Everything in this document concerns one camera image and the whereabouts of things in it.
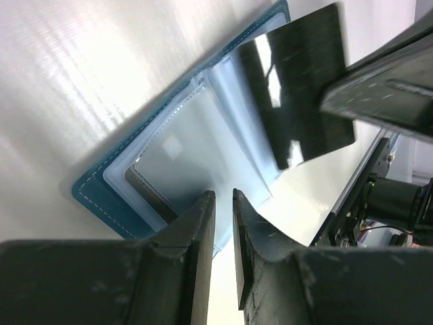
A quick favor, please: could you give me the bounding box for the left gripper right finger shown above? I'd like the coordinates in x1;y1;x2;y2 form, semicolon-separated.
233;190;432;324

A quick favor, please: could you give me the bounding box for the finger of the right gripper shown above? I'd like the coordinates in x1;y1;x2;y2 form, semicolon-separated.
344;13;432;85
321;50;432;142

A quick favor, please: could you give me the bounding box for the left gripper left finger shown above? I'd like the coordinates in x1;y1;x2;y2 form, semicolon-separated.
1;191;216;324

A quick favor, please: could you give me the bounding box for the blue leather card holder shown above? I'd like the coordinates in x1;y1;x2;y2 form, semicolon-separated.
72;1;290;252

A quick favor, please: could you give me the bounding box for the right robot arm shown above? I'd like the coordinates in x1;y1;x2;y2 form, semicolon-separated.
312;13;432;247

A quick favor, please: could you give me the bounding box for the aluminium frame profile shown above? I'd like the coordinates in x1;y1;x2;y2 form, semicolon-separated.
328;129;400;217

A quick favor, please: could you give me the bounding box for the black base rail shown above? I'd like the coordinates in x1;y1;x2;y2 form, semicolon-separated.
310;136;396;247

